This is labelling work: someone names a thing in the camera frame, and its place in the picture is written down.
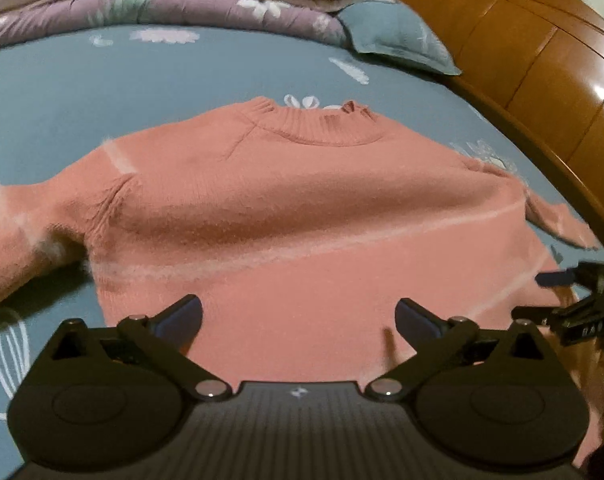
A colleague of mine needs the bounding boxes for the pink knit sweater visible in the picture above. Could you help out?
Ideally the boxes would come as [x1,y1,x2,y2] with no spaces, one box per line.
[0,97,604,466]

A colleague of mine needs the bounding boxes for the blue printed pillow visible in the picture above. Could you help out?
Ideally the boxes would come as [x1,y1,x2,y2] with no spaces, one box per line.
[337,0,462,77]

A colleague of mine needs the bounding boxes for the wooden bed headboard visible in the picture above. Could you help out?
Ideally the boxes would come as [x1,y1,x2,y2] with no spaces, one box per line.
[362,0,604,261]

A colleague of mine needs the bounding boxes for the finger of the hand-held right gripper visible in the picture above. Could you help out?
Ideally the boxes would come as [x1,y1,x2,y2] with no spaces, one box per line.
[536,265,590,288]
[510,305,565,331]

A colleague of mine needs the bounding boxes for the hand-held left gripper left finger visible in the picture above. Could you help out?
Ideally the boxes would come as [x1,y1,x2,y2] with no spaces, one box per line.
[37,294,233,403]

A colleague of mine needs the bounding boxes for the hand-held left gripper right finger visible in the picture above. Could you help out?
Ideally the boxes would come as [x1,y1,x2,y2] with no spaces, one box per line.
[365,297,562,403]

